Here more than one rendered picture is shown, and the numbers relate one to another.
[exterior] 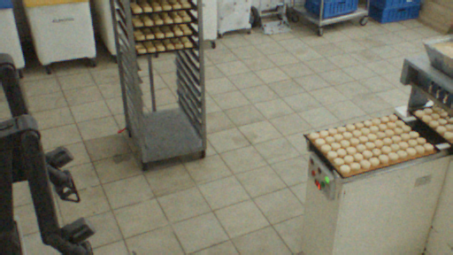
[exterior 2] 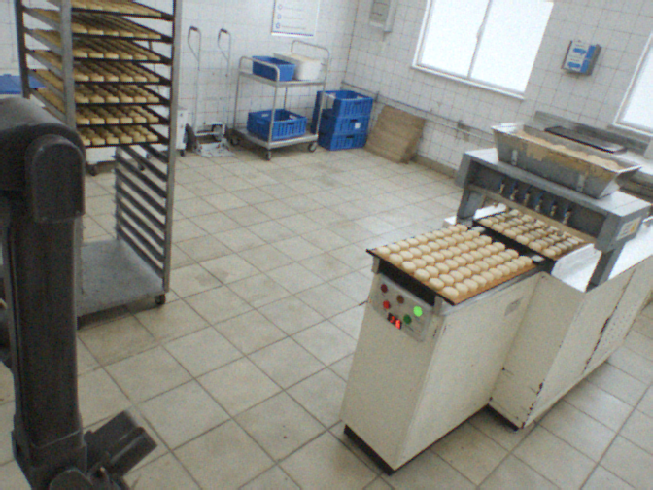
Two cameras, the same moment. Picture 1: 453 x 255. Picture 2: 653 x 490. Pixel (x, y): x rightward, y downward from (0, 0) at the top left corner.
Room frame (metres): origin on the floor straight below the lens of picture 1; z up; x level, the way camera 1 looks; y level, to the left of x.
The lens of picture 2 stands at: (0.70, 0.59, 1.76)
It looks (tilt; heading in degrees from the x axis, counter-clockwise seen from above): 26 degrees down; 341
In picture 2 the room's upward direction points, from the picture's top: 11 degrees clockwise
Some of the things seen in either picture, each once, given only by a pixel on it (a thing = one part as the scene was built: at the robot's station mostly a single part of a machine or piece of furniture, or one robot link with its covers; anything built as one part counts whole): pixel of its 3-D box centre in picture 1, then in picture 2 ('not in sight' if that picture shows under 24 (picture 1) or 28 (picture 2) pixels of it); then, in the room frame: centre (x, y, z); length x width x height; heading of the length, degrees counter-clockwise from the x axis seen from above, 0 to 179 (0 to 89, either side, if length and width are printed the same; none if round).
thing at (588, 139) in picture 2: not in sight; (586, 137); (4.48, -2.86, 0.93); 0.60 x 0.40 x 0.01; 32
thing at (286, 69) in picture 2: not in sight; (272, 68); (6.14, -0.34, 0.88); 0.40 x 0.30 x 0.16; 35
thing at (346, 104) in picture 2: not in sight; (344, 103); (6.72, -1.34, 0.50); 0.60 x 0.40 x 0.20; 124
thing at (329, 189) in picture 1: (321, 176); (400, 308); (2.12, -0.22, 0.77); 0.24 x 0.04 x 0.14; 28
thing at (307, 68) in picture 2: not in sight; (295, 65); (6.40, -0.63, 0.90); 0.44 x 0.36 x 0.20; 40
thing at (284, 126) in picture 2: (331, 2); (277, 123); (6.28, -0.49, 0.29); 0.56 x 0.38 x 0.20; 129
